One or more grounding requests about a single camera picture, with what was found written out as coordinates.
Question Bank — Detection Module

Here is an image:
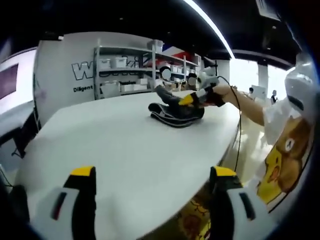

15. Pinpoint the grey side desk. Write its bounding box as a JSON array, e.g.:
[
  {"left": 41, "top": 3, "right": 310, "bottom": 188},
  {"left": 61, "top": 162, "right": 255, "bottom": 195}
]
[{"left": 0, "top": 99, "right": 42, "bottom": 159}]

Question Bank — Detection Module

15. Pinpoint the white lettered partition panel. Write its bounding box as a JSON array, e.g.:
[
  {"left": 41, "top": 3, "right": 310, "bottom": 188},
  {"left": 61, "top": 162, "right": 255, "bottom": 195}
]
[{"left": 33, "top": 31, "right": 156, "bottom": 119}]

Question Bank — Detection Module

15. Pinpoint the row of white storage bins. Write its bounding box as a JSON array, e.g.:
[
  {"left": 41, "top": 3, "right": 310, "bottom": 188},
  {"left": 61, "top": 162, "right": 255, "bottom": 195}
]
[{"left": 99, "top": 56, "right": 201, "bottom": 94}]

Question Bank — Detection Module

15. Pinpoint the grey metal shelf rack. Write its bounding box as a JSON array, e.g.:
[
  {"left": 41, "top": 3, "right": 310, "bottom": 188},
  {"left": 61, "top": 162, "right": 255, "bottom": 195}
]
[{"left": 93, "top": 45, "right": 202, "bottom": 101}]

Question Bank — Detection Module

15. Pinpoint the red blue wall banner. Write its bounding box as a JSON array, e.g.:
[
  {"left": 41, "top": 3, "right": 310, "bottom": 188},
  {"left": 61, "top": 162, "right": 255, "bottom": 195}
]
[{"left": 161, "top": 43, "right": 194, "bottom": 58}]

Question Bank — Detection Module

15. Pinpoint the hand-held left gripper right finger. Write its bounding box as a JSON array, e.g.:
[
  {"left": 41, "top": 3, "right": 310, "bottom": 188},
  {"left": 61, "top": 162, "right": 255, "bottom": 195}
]
[{"left": 209, "top": 166, "right": 279, "bottom": 240}]

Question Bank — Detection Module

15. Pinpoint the white chest device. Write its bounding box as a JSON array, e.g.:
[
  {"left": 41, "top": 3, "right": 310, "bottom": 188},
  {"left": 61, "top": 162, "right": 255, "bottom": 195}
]
[{"left": 284, "top": 58, "right": 317, "bottom": 113}]

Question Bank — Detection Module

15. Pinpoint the black monitor on stand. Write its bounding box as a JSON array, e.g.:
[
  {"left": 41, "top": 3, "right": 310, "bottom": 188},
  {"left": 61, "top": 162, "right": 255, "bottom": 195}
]
[{"left": 203, "top": 56, "right": 219, "bottom": 74}]

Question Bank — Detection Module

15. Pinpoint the black right wrist strap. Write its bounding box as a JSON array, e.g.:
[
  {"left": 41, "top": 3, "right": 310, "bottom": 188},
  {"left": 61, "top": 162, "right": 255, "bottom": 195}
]
[{"left": 214, "top": 94, "right": 226, "bottom": 108}]

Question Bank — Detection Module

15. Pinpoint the long ceiling light strip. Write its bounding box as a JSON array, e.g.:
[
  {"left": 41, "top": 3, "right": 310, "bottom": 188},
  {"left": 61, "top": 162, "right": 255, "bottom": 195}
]
[{"left": 183, "top": 0, "right": 235, "bottom": 60}]

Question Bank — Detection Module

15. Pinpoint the white table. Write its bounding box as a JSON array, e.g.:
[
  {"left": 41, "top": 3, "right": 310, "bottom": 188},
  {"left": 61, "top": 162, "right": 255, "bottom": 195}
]
[{"left": 15, "top": 90, "right": 242, "bottom": 240}]

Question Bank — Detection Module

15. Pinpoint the large white display screen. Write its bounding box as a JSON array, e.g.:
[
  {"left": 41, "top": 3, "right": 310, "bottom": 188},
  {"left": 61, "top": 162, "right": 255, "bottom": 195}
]
[{"left": 0, "top": 48, "right": 39, "bottom": 115}]

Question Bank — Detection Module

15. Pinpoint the dark grey towel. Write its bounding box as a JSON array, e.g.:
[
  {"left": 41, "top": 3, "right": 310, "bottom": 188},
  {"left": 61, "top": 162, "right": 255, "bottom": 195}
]
[{"left": 147, "top": 84, "right": 206, "bottom": 129}]

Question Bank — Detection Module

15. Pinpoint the person's right hand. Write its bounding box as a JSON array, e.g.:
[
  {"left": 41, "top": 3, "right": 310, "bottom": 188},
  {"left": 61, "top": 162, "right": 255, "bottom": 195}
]
[{"left": 208, "top": 84, "right": 233, "bottom": 108}]

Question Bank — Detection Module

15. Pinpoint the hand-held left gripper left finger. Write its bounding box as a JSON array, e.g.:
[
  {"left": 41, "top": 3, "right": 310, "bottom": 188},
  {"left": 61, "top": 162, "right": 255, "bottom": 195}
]
[{"left": 29, "top": 165, "right": 97, "bottom": 240}]

